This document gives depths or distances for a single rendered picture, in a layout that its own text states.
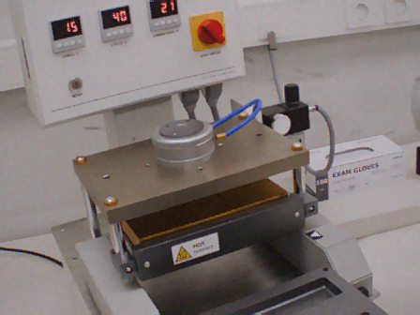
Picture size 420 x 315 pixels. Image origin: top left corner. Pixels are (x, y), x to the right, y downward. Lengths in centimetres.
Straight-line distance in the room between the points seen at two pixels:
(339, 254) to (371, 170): 59
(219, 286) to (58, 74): 37
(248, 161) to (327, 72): 73
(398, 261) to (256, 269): 41
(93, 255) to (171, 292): 12
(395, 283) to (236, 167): 50
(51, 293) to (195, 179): 58
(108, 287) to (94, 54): 32
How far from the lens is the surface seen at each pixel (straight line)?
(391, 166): 139
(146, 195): 73
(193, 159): 78
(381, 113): 158
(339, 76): 150
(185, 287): 87
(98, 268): 81
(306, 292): 75
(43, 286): 128
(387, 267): 120
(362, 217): 128
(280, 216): 79
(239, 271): 89
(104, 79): 89
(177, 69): 92
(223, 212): 77
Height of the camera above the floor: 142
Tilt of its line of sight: 23 degrees down
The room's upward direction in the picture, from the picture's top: 7 degrees counter-clockwise
